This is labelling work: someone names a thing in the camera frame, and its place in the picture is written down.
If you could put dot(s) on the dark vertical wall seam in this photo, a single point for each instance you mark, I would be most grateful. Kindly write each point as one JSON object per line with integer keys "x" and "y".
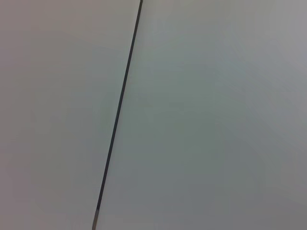
{"x": 117, "y": 115}

